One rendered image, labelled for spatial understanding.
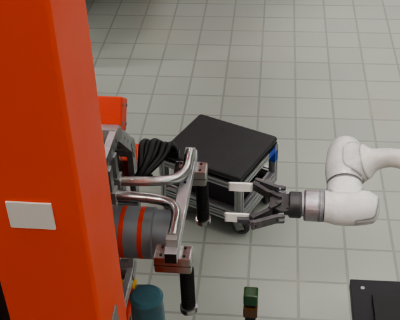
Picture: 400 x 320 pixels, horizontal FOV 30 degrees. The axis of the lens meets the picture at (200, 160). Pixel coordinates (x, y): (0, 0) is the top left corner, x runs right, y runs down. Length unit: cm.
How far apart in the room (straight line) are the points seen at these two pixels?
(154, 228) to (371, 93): 250
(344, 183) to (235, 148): 113
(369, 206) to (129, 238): 66
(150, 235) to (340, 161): 60
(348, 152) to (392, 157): 12
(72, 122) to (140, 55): 359
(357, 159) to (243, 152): 107
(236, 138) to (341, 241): 63
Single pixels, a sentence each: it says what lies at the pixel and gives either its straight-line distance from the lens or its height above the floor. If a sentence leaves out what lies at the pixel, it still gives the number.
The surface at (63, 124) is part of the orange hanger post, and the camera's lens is 102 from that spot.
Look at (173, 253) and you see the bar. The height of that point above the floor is 98.
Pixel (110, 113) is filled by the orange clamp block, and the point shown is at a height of 113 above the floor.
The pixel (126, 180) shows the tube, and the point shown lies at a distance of 193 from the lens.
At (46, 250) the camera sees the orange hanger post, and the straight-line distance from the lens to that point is 118.
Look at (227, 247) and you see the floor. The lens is 319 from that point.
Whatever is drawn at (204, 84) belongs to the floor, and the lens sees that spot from 428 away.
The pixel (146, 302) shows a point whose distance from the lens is 198.
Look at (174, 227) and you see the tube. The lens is 177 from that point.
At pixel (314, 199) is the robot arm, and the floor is 87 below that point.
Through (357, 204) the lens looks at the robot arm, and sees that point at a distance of 208.
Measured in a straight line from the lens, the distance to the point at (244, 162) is 309.
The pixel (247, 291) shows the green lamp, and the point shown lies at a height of 66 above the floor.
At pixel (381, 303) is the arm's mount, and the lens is 259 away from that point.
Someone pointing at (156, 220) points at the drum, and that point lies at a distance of 195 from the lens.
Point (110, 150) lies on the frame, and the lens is 187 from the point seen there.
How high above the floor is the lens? 219
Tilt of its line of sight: 37 degrees down
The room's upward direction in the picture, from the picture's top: 2 degrees counter-clockwise
